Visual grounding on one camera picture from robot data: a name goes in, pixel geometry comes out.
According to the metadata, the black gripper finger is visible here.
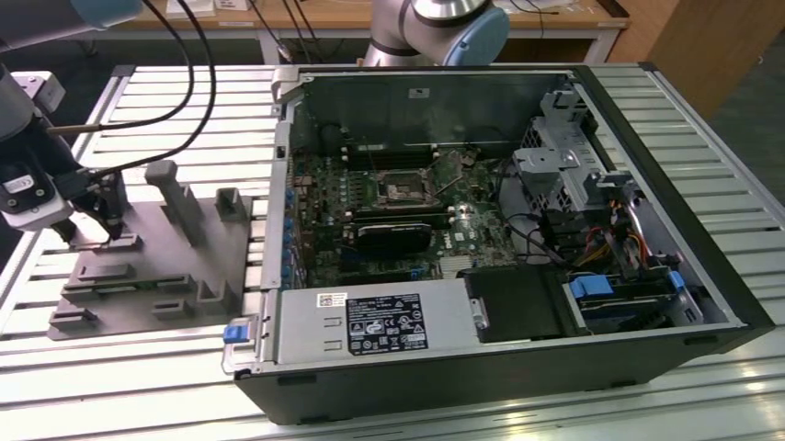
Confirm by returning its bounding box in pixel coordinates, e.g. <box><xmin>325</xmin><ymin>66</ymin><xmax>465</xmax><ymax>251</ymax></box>
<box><xmin>89</xmin><ymin>172</ymin><xmax>130</xmax><ymax>243</ymax></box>
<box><xmin>49</xmin><ymin>219</ymin><xmax>81</xmax><ymax>245</ymax></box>

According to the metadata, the CPU socket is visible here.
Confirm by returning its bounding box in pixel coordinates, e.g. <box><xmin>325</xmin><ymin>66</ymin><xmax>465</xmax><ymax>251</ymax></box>
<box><xmin>373</xmin><ymin>169</ymin><xmax>441</xmax><ymax>208</ymax></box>

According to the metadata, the grey parts rack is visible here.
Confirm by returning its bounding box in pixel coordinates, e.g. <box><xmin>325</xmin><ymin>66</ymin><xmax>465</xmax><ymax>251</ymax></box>
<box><xmin>47</xmin><ymin>160</ymin><xmax>260</xmax><ymax>344</ymax></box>

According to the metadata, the green RAM stick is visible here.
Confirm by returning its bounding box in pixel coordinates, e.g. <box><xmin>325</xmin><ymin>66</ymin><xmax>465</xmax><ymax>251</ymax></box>
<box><xmin>91</xmin><ymin>278</ymin><xmax>188</xmax><ymax>293</ymax></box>

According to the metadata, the blue case latch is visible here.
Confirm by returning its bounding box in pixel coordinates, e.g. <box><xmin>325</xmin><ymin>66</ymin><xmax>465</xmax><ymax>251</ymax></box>
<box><xmin>224</xmin><ymin>322</ymin><xmax>257</xmax><ymax>344</ymax></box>

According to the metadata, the grey power supply with label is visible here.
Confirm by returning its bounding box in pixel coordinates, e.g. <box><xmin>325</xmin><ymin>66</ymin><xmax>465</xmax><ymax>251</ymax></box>
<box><xmin>261</xmin><ymin>277</ymin><xmax>487</xmax><ymax>368</ymax></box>

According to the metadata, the black graphics card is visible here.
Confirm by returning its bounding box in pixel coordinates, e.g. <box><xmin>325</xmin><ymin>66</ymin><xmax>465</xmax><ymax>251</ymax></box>
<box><xmin>356</xmin><ymin>222</ymin><xmax>435</xmax><ymax>256</ymax></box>

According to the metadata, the metal locking lever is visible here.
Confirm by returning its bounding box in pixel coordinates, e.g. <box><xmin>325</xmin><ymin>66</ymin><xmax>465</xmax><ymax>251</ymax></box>
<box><xmin>436</xmin><ymin>170</ymin><xmax>472</xmax><ymax>195</ymax></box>

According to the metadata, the metal socket cover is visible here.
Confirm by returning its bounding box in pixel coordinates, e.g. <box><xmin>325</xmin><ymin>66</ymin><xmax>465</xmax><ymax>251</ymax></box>
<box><xmin>429</xmin><ymin>149</ymin><xmax>469</xmax><ymax>186</ymax></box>

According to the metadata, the green motherboard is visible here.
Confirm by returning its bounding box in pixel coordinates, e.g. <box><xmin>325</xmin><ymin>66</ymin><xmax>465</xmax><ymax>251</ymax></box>
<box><xmin>288</xmin><ymin>150</ymin><xmax>523</xmax><ymax>288</ymax></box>

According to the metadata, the black PC case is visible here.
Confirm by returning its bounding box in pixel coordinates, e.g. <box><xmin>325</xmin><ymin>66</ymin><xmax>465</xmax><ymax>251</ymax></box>
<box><xmin>233</xmin><ymin>63</ymin><xmax>778</xmax><ymax>426</ymax></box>

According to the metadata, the grey metal drive cage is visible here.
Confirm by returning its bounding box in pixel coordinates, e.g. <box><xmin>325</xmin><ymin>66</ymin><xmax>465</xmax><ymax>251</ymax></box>
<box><xmin>512</xmin><ymin>89</ymin><xmax>645</xmax><ymax>217</ymax></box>

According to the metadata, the hard disk in blue carrier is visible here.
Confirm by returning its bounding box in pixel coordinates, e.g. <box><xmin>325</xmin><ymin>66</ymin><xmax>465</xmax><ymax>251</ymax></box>
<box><xmin>564</xmin><ymin>269</ymin><xmax>687</xmax><ymax>332</ymax></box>

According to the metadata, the brown wooden cabinet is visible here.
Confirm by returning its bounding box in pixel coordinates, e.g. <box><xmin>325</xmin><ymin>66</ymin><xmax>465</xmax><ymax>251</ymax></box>
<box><xmin>612</xmin><ymin>0</ymin><xmax>785</xmax><ymax>121</ymax></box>

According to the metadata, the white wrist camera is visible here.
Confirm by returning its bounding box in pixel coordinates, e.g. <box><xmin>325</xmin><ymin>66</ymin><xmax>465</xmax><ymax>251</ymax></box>
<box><xmin>0</xmin><ymin>160</ymin><xmax>77</xmax><ymax>232</ymax></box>

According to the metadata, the grey mount box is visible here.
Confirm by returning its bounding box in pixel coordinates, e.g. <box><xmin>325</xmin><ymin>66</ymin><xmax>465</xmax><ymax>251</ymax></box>
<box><xmin>11</xmin><ymin>71</ymin><xmax>67</xmax><ymax>112</ymax></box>

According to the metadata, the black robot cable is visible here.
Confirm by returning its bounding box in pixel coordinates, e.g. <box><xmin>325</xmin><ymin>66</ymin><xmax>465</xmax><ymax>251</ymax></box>
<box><xmin>85</xmin><ymin>0</ymin><xmax>220</xmax><ymax>183</ymax></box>
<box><xmin>98</xmin><ymin>0</ymin><xmax>198</xmax><ymax>134</ymax></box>

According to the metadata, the cable with silver plug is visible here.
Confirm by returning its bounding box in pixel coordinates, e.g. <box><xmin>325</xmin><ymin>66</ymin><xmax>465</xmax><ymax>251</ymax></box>
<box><xmin>249</xmin><ymin>0</ymin><xmax>296</xmax><ymax>60</ymax></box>

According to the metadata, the wooden desk with white frame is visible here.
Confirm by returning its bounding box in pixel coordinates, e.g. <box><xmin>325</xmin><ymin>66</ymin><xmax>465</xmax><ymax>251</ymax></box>
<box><xmin>110</xmin><ymin>0</ymin><xmax>633</xmax><ymax>65</ymax></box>

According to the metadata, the black cable in case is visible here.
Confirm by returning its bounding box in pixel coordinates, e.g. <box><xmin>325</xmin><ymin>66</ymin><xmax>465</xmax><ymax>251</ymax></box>
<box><xmin>495</xmin><ymin>160</ymin><xmax>576</xmax><ymax>267</ymax></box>

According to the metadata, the black plastic duct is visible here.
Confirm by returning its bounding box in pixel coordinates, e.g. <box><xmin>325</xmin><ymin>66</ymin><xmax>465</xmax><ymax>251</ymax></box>
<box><xmin>459</xmin><ymin>265</ymin><xmax>595</xmax><ymax>345</ymax></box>

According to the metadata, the orange and yellow wire bundle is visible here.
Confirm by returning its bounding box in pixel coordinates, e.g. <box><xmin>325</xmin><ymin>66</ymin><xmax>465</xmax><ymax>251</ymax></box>
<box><xmin>576</xmin><ymin>197</ymin><xmax>656</xmax><ymax>270</ymax></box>

